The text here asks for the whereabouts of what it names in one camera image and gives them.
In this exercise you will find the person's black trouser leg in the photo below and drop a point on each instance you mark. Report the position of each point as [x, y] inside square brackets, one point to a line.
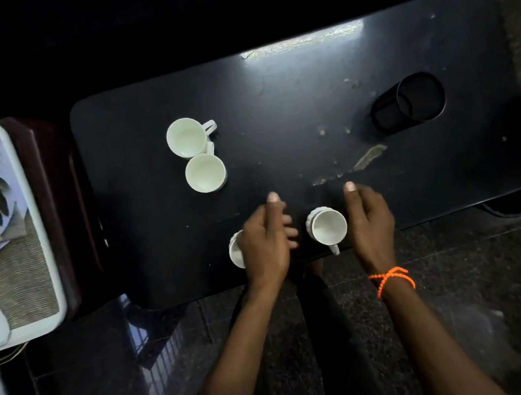
[343, 366]

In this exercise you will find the person's right forearm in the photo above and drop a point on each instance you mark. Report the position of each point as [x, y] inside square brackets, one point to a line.
[433, 350]

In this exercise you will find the person's right thumb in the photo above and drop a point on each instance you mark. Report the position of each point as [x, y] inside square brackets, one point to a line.
[352, 198]

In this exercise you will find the white ribbed cup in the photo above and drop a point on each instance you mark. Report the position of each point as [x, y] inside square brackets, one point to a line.
[235, 252]
[328, 227]

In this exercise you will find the person's left forearm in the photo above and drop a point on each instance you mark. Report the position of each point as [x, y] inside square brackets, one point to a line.
[235, 365]

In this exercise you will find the person's right hand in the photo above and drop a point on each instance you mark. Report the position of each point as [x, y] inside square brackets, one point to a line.
[374, 230]

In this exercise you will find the person's left hand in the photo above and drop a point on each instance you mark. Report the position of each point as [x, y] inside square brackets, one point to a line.
[264, 247]

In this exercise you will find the person's left thumb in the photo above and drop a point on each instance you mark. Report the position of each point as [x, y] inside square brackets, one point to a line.
[275, 210]

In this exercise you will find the dark brown wooden stool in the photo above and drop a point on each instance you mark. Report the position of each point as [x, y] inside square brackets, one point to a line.
[61, 209]

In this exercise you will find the black mesh pen holder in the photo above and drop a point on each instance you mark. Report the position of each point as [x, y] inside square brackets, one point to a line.
[389, 114]

